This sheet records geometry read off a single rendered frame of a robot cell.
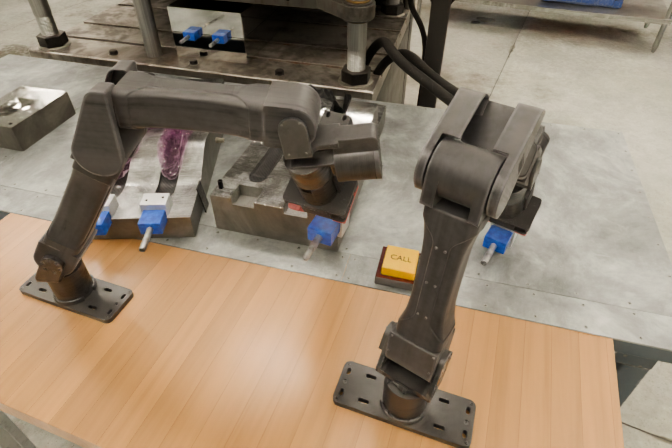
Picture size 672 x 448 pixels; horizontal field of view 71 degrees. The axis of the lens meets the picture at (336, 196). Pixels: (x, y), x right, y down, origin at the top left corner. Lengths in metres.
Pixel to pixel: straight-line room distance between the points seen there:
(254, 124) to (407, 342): 0.33
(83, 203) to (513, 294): 0.72
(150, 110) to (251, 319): 0.40
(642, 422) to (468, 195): 1.47
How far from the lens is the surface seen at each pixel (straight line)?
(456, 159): 0.49
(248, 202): 0.96
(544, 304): 0.93
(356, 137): 0.59
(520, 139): 0.50
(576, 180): 1.24
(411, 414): 0.72
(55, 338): 0.94
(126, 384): 0.83
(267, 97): 0.58
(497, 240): 0.95
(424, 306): 0.58
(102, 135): 0.64
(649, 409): 1.92
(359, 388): 0.76
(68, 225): 0.81
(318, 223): 0.78
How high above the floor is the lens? 1.47
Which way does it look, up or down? 39 degrees down
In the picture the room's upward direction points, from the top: straight up
